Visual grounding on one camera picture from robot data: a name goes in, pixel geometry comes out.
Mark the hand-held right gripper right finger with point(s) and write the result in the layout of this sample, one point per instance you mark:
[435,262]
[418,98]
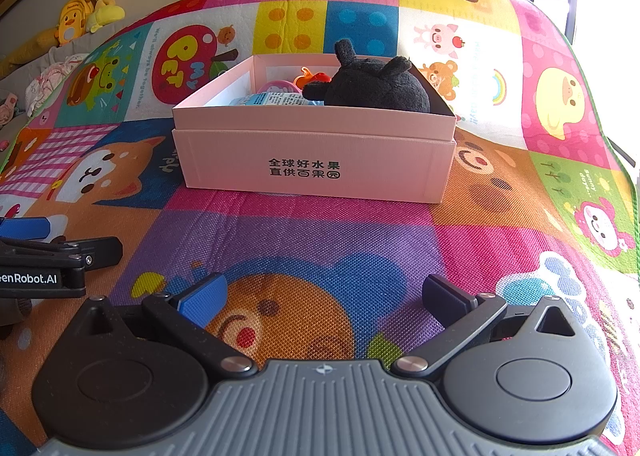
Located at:
[442,298]

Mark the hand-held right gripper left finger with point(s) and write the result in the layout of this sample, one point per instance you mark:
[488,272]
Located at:
[205,298]

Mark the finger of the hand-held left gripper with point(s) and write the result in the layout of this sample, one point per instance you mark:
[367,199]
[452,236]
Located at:
[25,228]
[100,251]

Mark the pink cardboard box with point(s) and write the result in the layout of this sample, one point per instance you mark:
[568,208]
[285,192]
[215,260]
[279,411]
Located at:
[310,165]

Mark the blue tissue packet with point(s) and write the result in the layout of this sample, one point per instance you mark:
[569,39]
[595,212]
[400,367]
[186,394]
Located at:
[275,99]

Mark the black plush toy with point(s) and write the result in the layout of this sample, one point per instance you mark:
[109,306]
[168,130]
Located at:
[370,85]

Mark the colourful printed play mat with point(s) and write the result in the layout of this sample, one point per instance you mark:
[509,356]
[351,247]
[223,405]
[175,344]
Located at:
[350,246]

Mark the pink cloth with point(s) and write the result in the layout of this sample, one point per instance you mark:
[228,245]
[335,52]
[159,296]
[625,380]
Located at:
[7,108]

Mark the pink white clothes pile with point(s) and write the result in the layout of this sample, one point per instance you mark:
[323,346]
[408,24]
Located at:
[50,80]

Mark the long yellow plush pillow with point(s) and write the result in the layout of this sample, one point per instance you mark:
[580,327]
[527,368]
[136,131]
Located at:
[20,53]

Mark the orange yellow plush duck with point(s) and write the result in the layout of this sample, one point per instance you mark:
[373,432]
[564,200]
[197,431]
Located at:
[70,20]

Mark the pale yellow plush toy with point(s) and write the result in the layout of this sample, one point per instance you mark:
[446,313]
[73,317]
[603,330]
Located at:
[102,10]

